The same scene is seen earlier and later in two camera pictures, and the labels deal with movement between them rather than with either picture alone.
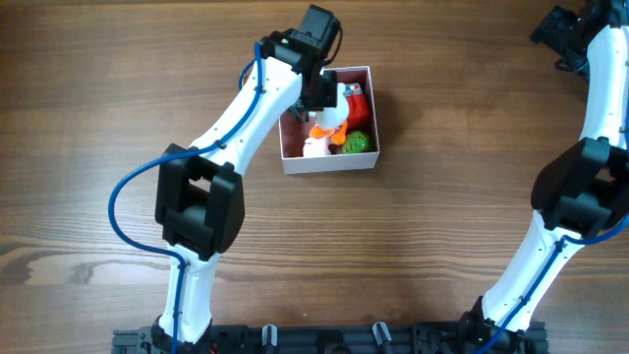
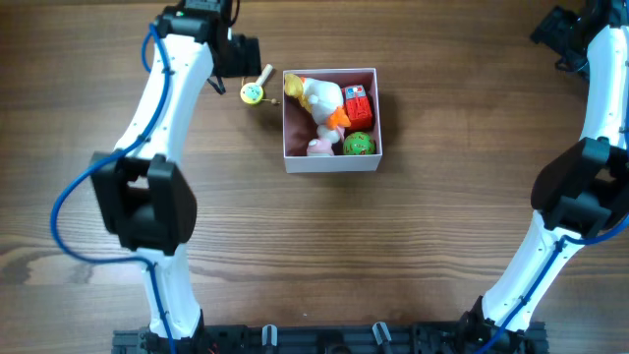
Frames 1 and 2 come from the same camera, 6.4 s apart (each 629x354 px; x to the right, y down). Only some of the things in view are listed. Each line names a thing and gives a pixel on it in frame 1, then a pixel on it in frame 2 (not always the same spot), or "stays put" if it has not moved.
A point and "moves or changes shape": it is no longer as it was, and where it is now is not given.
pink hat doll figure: x=316 y=147 stays put
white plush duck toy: x=333 y=122 moves or changes shape
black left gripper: x=318 y=93 -> x=244 y=56
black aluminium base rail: x=452 y=338 stays put
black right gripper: x=554 y=31 stays put
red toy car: x=359 y=107 stays put
